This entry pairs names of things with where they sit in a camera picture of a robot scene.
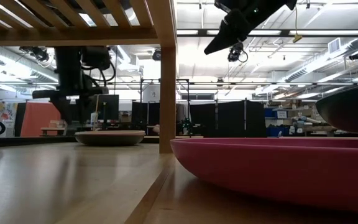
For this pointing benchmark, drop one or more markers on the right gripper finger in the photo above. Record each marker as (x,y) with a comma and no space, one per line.
(232,31)

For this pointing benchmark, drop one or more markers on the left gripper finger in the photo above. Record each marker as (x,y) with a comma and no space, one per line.
(75,104)
(61,104)

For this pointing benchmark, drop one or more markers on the dark grey plate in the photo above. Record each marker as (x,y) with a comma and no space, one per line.
(110,140)

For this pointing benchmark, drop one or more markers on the dark teal plate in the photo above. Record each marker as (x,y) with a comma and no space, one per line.
(353,112)

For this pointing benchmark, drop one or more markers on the magenta plate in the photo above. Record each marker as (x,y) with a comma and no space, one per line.
(275,171)

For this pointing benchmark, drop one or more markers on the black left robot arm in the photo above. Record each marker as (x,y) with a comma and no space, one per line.
(96,57)

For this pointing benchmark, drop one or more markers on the wooden slatted shelf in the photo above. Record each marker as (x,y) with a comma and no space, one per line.
(167,93)

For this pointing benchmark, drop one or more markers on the black ceiling-mounted device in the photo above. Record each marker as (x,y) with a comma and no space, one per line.
(356,56)
(236,51)
(36,53)
(157,54)

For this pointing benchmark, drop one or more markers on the orange partition panel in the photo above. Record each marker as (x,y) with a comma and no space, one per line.
(39,118)

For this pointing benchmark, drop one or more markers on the black computer monitor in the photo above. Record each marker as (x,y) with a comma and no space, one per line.
(107,107)

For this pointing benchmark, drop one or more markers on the colourful poster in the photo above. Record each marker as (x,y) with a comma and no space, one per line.
(0,116)

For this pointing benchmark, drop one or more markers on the black room partition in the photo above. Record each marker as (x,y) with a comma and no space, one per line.
(228,119)
(145,115)

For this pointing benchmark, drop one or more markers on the blue storage bin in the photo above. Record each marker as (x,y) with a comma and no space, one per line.
(270,112)
(273,131)

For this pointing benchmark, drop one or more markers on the black metal table frame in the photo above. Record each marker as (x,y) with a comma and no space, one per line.
(26,141)

